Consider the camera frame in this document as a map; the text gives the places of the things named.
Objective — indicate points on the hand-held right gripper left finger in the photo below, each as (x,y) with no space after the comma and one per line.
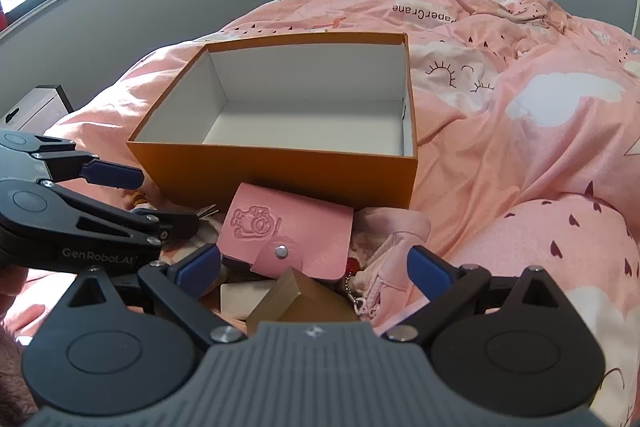
(200,267)

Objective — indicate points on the person's left forearm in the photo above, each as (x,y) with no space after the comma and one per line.
(7,377)

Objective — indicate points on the pink fabric pouch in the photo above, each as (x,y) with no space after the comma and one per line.
(395,232)

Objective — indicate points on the gold cardboard box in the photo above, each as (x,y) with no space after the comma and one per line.
(300,307)

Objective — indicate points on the pink embossed card holder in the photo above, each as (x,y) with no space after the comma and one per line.
(300,227)

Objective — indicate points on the pink printed quilt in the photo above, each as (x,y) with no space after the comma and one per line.
(500,157)

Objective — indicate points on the grey bedside cabinet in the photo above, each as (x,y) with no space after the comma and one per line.
(37,107)

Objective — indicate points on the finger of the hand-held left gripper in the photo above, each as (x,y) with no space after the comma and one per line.
(117,174)
(175,224)

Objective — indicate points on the person's left hand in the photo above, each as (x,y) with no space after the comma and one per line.
(11,284)

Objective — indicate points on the white small box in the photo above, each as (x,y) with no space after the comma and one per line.
(245,299)

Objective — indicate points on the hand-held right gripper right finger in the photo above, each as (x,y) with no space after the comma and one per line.
(425,269)

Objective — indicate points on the orange cardboard box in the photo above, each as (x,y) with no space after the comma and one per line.
(280,177)

